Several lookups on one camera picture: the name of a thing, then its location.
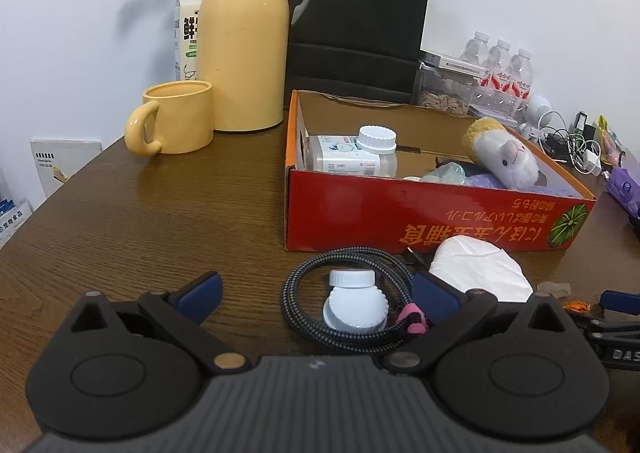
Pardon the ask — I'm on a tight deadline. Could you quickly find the yellow thermos jug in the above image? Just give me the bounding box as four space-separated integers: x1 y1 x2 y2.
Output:
196 0 318 132

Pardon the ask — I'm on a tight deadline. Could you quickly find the yellow mug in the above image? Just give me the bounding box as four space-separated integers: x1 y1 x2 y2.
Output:
124 80 216 158

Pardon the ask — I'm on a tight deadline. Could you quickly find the flat white box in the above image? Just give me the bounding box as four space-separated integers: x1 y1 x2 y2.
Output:
420 50 487 76

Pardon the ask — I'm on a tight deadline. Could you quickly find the white tissue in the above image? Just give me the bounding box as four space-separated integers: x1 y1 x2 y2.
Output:
427 234 535 304

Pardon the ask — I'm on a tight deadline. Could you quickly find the clear plastic wrapper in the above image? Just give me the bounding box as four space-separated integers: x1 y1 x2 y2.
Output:
536 281 574 299

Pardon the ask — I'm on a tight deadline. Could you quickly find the black braided cable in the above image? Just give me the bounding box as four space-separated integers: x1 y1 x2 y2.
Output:
281 246 431 353

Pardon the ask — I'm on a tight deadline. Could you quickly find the blue pet food bag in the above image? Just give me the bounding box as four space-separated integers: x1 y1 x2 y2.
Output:
0 168 34 249

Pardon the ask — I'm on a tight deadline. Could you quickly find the purple pouch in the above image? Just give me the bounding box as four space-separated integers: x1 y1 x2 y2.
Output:
605 165 640 222

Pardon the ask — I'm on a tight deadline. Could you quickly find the red cardboard box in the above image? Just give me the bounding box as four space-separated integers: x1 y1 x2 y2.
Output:
285 89 597 252

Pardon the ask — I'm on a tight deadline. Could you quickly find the colourful snack packet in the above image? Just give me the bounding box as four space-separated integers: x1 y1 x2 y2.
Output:
597 115 626 166

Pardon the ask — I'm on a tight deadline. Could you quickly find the clear container of seeds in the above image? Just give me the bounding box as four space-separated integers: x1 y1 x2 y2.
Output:
414 60 476 118

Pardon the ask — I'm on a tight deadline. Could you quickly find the black paper bag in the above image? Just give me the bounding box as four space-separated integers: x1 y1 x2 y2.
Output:
284 0 434 106

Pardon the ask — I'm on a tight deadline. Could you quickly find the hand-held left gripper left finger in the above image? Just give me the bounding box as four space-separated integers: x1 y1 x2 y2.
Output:
70 271 252 376

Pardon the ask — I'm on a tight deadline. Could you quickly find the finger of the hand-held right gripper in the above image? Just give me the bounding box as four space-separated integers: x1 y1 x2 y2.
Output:
599 289 640 318
565 312 640 340

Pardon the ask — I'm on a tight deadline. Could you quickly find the white and yellow plush toy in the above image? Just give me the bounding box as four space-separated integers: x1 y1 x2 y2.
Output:
461 117 541 192

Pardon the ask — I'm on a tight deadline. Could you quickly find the white milk carton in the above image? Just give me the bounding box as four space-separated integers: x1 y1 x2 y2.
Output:
173 0 208 82

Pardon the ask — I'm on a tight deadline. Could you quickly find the white flat board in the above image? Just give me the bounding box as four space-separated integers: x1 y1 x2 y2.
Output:
29 137 103 198

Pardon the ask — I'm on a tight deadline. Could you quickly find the clear water bottle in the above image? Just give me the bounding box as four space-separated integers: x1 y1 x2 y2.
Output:
459 31 493 106
502 48 536 112
482 39 513 106

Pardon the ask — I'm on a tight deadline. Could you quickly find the purple cloth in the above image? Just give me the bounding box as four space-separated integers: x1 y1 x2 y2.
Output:
462 172 574 196

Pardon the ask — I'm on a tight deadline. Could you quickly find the iridescent plastic bag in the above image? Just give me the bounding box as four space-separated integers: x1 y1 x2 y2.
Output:
419 160 473 184

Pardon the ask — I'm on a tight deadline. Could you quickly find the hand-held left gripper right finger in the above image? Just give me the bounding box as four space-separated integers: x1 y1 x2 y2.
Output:
381 271 568 375

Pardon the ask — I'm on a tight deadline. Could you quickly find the tangle of charging cables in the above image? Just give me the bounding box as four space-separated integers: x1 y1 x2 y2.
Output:
542 110 603 176

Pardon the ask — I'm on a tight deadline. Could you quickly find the translucent white labelled bottle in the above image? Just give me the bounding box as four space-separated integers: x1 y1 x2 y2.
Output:
305 125 399 178

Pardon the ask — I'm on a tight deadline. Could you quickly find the small squat white bottle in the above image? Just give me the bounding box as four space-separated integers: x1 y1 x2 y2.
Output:
322 269 390 334

